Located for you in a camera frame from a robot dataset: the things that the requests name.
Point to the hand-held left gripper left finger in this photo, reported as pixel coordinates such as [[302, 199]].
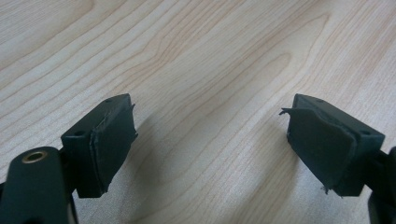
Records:
[[99, 146]]

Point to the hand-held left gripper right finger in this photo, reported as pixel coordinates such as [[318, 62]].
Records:
[[327, 146]]

